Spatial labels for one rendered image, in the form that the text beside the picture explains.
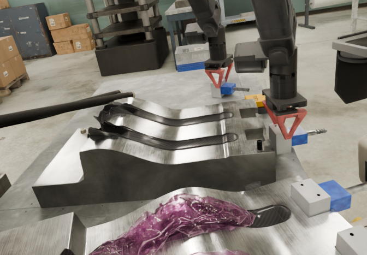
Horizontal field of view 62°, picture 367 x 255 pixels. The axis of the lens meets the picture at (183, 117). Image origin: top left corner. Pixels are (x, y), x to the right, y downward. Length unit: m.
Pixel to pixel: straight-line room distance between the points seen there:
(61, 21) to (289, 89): 6.80
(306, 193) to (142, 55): 4.16
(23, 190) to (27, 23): 6.78
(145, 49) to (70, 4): 3.42
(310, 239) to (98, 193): 0.41
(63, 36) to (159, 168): 6.85
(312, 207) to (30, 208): 0.57
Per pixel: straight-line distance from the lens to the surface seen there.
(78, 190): 0.68
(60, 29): 7.35
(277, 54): 0.59
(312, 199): 0.50
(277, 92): 0.68
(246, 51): 0.66
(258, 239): 0.47
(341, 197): 0.53
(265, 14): 0.54
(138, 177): 0.62
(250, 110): 0.77
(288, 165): 0.71
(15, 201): 0.82
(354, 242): 0.46
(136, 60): 4.58
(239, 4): 7.04
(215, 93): 1.08
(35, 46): 7.56
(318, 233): 0.49
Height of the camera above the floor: 1.21
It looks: 25 degrees down
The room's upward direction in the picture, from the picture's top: 10 degrees counter-clockwise
